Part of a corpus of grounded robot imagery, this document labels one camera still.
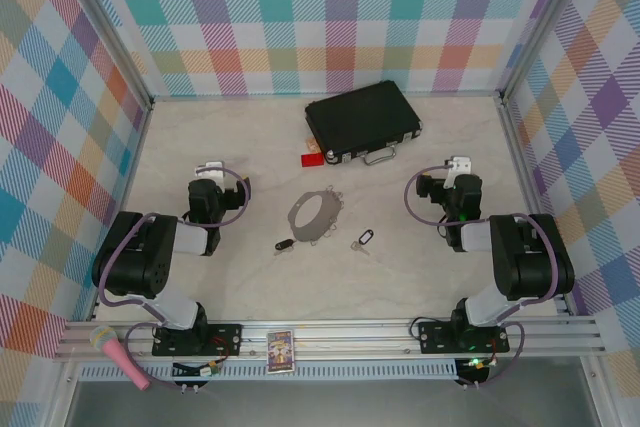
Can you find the key with black fob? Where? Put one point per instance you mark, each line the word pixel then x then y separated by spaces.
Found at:
pixel 286 244

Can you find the key with black tag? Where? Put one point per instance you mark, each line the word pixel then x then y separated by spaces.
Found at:
pixel 366 237

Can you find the grey metal keyring plate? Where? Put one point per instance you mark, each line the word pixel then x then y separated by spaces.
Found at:
pixel 327 227

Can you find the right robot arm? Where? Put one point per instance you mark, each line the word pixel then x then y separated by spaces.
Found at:
pixel 530 257

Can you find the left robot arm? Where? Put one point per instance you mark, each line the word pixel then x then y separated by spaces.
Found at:
pixel 135 252

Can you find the red plastic block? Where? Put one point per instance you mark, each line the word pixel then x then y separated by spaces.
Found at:
pixel 312 160

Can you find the small tan block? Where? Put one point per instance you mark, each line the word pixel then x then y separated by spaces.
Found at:
pixel 314 145

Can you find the small picture card box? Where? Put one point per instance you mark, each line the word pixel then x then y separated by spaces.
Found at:
pixel 281 351

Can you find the controller board with green light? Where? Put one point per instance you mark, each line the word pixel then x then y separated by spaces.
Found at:
pixel 477 364

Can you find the pink toy microphone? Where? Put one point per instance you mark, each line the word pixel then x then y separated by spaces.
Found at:
pixel 120 354

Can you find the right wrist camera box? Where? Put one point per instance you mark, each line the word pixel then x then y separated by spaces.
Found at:
pixel 460 167

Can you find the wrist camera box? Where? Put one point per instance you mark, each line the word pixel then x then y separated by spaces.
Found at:
pixel 210 170
pixel 460 167

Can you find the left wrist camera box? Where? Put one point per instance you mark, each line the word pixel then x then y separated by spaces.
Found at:
pixel 210 170

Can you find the aluminium side rail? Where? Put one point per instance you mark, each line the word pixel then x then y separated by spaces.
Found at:
pixel 131 172
pixel 525 172

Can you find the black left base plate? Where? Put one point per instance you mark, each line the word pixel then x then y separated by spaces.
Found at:
pixel 225 339

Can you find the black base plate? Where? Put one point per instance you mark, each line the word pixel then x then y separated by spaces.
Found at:
pixel 225 339
pixel 435 337

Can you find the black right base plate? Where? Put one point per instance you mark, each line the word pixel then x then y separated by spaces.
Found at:
pixel 435 337

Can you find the aluminium front rail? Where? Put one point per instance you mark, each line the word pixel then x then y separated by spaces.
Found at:
pixel 350 342

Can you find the aluminium frame post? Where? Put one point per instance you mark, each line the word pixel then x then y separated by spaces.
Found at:
pixel 542 22
pixel 114 29

